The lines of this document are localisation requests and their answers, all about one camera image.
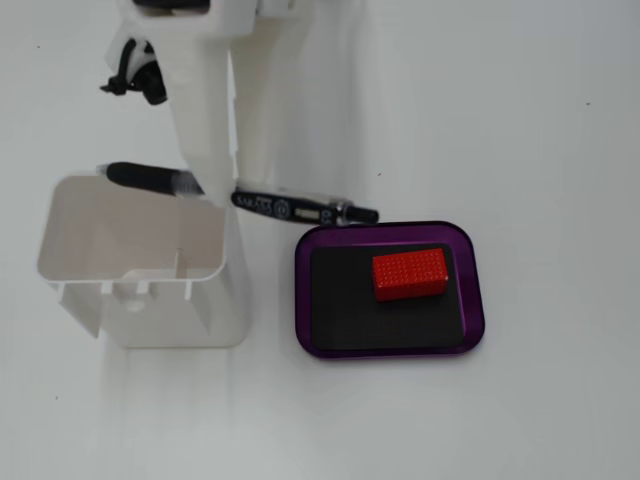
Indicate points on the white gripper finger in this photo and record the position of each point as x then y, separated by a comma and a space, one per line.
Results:
205, 110
265, 100

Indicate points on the black clear ballpoint pen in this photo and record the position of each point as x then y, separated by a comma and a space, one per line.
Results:
140, 175

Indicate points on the white plastic pen holder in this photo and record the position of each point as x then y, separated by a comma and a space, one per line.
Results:
175, 320

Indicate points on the purple metal tray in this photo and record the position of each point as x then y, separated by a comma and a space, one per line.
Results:
302, 300

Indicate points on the black tray mat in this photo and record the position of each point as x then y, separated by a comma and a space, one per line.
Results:
350, 310

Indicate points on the red studded block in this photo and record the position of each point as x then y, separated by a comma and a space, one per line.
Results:
410, 275

